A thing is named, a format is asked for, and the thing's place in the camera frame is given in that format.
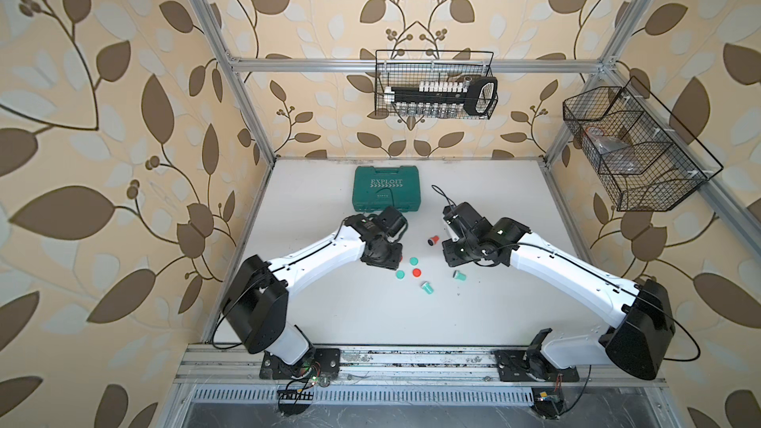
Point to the right black wire basket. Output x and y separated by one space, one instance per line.
673 163

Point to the black white tool in basket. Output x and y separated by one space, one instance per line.
474 97

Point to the centre black wire basket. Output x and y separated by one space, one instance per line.
409 67

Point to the plastic bag in basket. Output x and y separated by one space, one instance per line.
611 155

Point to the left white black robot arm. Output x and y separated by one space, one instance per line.
256 305

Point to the green plastic tool case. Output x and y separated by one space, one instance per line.
375 189

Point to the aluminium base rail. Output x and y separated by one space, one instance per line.
390 375

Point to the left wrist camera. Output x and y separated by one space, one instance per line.
392 223

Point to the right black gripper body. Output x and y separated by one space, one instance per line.
459 251

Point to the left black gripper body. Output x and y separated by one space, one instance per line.
388 255

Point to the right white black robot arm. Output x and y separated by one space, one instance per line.
639 321

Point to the black wire basket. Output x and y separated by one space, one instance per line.
409 67
673 163

